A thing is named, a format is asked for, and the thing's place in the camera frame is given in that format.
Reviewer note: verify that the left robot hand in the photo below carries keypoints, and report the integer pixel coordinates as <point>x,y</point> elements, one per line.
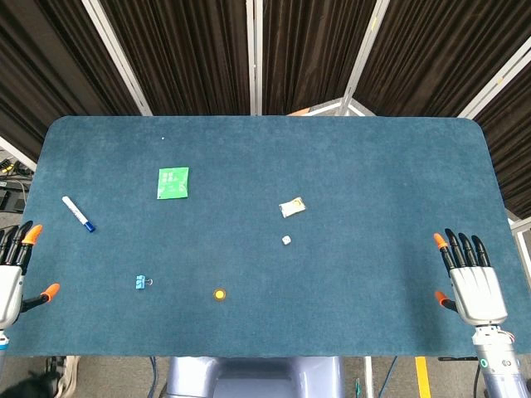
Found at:
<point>10,286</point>

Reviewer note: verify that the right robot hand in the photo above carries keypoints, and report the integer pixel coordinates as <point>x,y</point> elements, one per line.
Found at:
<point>477,290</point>

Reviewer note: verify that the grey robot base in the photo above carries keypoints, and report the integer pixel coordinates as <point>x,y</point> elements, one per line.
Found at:
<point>255,377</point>

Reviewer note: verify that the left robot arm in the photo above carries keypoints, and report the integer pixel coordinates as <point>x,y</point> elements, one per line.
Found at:
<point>2,344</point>

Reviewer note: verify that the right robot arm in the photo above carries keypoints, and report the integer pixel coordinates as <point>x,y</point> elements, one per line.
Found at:
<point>495,360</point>

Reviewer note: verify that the white die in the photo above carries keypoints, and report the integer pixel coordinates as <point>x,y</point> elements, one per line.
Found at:
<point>286,240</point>

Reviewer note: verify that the white marker with blue cap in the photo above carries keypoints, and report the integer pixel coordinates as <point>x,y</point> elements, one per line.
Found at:
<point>78,213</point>

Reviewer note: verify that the yellow floor tape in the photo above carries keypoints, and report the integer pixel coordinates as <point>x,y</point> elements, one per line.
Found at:
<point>422,377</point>

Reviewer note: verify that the blue binder clip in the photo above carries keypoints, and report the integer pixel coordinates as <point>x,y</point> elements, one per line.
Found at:
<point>141,282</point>

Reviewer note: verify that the green foil packet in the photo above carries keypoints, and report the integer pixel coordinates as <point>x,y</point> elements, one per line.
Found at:
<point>173,182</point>

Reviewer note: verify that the white and yellow snack wrapper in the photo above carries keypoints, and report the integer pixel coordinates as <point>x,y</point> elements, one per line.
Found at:
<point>292,207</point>

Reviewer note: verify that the small orange round disc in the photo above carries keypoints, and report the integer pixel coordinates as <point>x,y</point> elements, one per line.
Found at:
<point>219,294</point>

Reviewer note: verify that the blue table mat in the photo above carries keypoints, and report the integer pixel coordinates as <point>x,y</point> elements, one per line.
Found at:
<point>265,236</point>

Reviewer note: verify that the black folding screen with white frame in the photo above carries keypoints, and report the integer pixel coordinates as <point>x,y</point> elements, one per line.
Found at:
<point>265,54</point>

